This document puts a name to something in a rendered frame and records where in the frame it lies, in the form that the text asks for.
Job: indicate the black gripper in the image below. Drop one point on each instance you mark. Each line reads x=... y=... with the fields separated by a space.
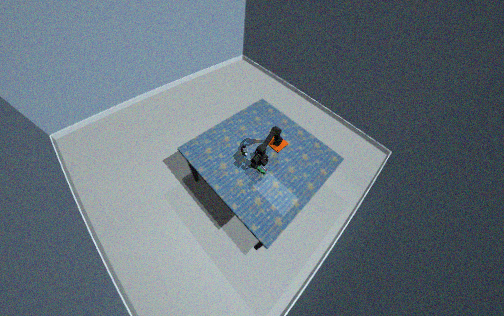
x=258 y=164

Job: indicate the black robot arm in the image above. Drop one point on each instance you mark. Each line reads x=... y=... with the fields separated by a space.
x=261 y=149

